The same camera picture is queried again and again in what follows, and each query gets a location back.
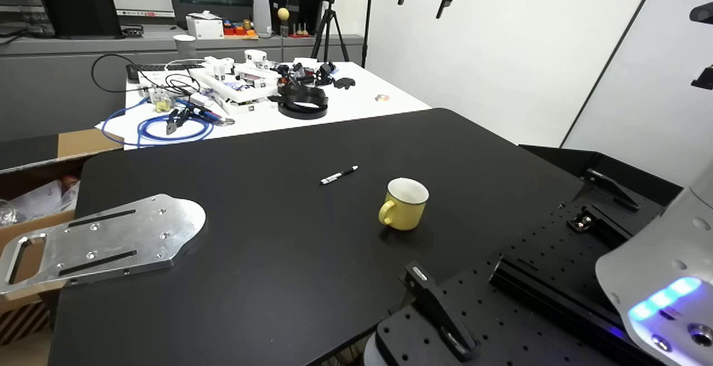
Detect camera on tripod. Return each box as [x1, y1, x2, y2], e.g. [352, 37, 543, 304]
[310, 0, 350, 64]

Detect black and white marker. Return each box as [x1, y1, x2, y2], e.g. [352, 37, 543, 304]
[320, 165, 359, 186]

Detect yellow mug cup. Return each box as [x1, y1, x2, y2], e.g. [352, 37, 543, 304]
[378, 177, 430, 232]

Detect black pliers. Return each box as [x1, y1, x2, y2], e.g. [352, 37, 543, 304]
[165, 108, 193, 136]

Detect stack of black tape rolls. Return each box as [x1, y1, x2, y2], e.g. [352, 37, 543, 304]
[268, 83, 330, 121]

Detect black cable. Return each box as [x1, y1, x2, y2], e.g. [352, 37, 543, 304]
[90, 53, 202, 95]

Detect white tray of small parts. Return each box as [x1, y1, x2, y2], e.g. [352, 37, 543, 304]
[188, 57, 282, 115]

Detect small yellow part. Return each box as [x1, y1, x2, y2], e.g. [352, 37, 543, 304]
[149, 87, 172, 114]

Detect grey paper cup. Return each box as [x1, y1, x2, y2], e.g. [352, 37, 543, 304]
[173, 34, 197, 61]

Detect black clamp with silver bolt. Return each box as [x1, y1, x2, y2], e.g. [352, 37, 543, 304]
[567, 209, 598, 234]

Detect black keyboard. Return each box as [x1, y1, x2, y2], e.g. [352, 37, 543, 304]
[126, 63, 208, 81]

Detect white table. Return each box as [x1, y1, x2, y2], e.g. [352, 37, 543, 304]
[95, 61, 433, 151]

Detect coil of blue cable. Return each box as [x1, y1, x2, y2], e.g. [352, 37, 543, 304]
[100, 96, 216, 148]

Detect aluminium plate with slots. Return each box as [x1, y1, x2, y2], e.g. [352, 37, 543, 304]
[0, 193, 207, 300]

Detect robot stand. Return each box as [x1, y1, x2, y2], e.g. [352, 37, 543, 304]
[365, 144, 683, 366]

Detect white cardboard box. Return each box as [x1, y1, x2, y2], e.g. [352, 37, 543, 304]
[185, 11, 225, 40]

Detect heap of colourful toy blocks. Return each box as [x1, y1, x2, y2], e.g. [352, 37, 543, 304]
[222, 18, 260, 40]

